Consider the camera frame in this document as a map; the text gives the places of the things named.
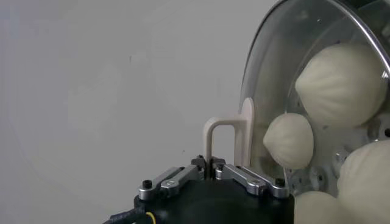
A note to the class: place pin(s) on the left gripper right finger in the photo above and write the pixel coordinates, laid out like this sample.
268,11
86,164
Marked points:
243,178

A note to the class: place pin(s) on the white steamed baozi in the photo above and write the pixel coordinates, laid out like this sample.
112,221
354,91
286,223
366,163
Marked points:
317,210
341,85
289,141
365,176

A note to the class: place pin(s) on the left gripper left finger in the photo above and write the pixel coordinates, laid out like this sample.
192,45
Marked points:
173,179

